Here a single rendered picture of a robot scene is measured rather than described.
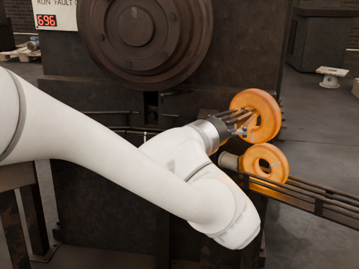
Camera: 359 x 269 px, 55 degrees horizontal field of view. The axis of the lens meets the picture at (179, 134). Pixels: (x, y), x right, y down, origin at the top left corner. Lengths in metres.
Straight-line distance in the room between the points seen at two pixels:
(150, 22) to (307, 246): 1.40
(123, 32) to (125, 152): 0.72
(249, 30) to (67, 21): 0.69
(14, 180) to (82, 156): 0.91
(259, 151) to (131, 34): 0.55
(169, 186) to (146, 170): 0.05
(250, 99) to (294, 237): 1.20
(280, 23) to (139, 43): 0.51
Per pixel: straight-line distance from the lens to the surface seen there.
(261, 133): 0.98
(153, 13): 1.13
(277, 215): 2.16
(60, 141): 0.40
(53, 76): 1.55
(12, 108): 0.33
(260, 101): 0.95
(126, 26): 1.14
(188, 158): 0.70
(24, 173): 1.37
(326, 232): 2.13
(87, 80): 1.46
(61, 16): 1.48
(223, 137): 0.83
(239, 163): 1.18
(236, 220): 0.67
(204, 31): 1.19
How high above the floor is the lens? 1.27
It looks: 25 degrees down
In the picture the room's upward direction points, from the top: 1 degrees clockwise
